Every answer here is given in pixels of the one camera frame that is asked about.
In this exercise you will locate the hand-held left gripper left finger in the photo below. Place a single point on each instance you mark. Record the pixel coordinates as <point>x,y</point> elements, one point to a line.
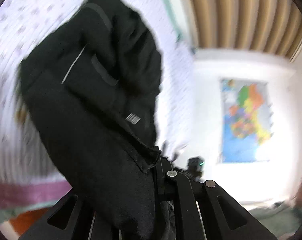
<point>85,230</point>

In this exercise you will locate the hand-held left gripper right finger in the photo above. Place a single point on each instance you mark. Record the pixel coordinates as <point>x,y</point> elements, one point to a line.
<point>181,205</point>

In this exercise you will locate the black hooded jacket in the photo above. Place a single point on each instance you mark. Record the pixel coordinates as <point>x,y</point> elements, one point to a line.
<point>90,100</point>

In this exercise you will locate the orange object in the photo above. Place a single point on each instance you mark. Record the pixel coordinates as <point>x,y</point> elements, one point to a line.
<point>28,221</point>

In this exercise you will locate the green cloth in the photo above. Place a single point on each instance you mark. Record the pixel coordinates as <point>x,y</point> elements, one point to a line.
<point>278,217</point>

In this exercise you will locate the beige window blind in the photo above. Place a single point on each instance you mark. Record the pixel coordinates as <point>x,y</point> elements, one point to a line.
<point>241,12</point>

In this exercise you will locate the white dotted bed sheet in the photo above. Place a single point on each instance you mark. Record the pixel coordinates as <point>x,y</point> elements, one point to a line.
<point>20,30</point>

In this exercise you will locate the colourful wall map poster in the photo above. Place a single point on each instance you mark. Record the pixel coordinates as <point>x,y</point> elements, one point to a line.
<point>246,120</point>

